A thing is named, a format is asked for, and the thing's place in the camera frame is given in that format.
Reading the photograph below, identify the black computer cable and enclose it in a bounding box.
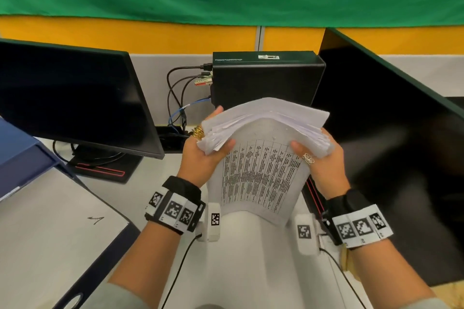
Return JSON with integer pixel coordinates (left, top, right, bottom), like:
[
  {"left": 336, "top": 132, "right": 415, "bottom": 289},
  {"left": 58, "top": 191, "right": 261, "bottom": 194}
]
[{"left": 166, "top": 63, "right": 214, "bottom": 128}]

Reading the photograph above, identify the person's left forearm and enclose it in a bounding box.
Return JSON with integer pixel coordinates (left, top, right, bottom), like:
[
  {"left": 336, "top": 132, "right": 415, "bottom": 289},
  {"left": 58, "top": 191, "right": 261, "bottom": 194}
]
[{"left": 107, "top": 215, "right": 184, "bottom": 296}]

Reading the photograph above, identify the grey right sleeve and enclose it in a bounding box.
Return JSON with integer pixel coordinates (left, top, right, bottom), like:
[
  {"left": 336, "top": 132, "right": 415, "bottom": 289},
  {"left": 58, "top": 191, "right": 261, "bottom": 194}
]
[{"left": 394, "top": 296, "right": 453, "bottom": 309}]

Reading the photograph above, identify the printed table paper sheet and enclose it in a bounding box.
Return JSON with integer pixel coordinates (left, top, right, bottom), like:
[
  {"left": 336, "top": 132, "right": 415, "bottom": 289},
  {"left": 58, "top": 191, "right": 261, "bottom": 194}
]
[{"left": 207, "top": 117, "right": 312, "bottom": 227}]

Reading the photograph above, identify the person's right forearm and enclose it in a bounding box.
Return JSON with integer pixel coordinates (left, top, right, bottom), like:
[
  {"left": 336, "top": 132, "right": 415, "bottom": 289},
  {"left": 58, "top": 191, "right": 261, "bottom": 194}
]
[{"left": 342, "top": 237, "right": 436, "bottom": 301}]

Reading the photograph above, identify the blue network cable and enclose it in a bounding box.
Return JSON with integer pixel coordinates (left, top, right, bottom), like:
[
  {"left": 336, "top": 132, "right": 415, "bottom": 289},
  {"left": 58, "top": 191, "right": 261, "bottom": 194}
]
[{"left": 168, "top": 97, "right": 212, "bottom": 134}]

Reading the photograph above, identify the person's left hand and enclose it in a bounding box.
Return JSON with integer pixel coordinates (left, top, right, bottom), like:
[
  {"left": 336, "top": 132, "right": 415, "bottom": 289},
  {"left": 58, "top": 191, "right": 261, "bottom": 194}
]
[{"left": 177, "top": 105, "right": 236, "bottom": 189}]

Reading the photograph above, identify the black marker wristband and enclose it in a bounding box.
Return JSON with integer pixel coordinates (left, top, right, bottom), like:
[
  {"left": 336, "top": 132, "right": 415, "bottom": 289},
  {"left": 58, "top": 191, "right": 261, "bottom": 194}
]
[
  {"left": 321, "top": 189, "right": 394, "bottom": 250},
  {"left": 144, "top": 176, "right": 206, "bottom": 236}
]

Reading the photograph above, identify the person's right hand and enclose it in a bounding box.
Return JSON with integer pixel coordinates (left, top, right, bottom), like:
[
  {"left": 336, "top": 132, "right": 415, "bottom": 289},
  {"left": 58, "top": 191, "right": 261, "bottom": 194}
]
[{"left": 291, "top": 127, "right": 351, "bottom": 200}]

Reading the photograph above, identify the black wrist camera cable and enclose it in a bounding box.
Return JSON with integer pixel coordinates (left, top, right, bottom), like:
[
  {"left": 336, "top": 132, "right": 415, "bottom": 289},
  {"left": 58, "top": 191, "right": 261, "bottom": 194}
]
[
  {"left": 160, "top": 234, "right": 202, "bottom": 309},
  {"left": 318, "top": 247, "right": 367, "bottom": 309}
]

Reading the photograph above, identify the large black monitor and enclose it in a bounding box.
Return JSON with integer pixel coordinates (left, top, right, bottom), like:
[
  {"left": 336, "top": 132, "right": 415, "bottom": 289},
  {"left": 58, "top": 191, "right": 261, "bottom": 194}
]
[{"left": 302, "top": 27, "right": 464, "bottom": 288}]

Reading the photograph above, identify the black desktop computer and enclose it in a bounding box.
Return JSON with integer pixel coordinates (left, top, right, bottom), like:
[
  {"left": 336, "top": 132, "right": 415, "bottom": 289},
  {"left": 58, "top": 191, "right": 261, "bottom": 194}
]
[{"left": 210, "top": 50, "right": 327, "bottom": 114}]

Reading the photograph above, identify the white sheet with pen mark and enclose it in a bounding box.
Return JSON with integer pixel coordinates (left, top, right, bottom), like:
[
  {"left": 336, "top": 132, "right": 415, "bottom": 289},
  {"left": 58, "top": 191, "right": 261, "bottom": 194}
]
[{"left": 0, "top": 168, "right": 130, "bottom": 309}]

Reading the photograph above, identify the stack of white paper sheets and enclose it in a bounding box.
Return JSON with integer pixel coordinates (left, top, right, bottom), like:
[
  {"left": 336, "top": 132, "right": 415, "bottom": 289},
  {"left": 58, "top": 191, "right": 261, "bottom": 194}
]
[{"left": 197, "top": 97, "right": 331, "bottom": 159}]

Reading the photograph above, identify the blue box file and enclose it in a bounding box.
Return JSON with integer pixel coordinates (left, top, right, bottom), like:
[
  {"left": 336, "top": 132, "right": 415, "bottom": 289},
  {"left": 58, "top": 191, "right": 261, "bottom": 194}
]
[{"left": 0, "top": 117, "right": 77, "bottom": 201}]

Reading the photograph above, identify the dark blue open binder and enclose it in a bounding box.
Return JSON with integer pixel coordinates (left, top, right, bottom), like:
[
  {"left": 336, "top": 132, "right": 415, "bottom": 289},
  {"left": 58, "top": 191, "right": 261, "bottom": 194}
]
[{"left": 0, "top": 167, "right": 141, "bottom": 309}]

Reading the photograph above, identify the yellow and grey cubicle partition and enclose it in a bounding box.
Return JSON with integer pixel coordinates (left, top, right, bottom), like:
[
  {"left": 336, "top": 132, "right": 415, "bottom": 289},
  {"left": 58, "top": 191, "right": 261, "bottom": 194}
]
[
  {"left": 261, "top": 26, "right": 464, "bottom": 98},
  {"left": 0, "top": 15, "right": 262, "bottom": 139}
]

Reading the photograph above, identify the grey left sleeve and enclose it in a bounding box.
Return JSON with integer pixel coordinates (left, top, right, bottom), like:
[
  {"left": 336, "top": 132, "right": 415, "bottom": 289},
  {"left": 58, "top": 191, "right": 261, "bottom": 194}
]
[{"left": 80, "top": 281, "right": 152, "bottom": 309}]

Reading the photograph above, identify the grey sleeve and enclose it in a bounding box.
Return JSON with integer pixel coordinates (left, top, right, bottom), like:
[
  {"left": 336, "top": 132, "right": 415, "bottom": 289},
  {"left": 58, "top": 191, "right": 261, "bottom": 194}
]
[
  {"left": 80, "top": 281, "right": 152, "bottom": 309},
  {"left": 394, "top": 296, "right": 453, "bottom": 309}
]

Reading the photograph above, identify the black monitor cable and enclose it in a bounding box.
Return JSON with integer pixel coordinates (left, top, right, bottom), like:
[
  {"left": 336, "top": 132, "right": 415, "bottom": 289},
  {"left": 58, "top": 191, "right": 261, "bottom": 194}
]
[{"left": 52, "top": 140, "right": 124, "bottom": 169}]

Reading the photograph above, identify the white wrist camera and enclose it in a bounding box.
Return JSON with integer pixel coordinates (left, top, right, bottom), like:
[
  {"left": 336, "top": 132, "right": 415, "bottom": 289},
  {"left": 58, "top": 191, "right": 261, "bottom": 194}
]
[
  {"left": 294, "top": 213, "right": 322, "bottom": 256},
  {"left": 197, "top": 202, "right": 222, "bottom": 243}
]

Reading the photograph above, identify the black monitor with red-lined base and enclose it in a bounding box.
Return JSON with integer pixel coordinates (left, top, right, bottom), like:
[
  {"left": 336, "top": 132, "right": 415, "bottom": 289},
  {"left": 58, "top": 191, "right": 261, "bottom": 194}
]
[{"left": 0, "top": 39, "right": 166, "bottom": 185}]

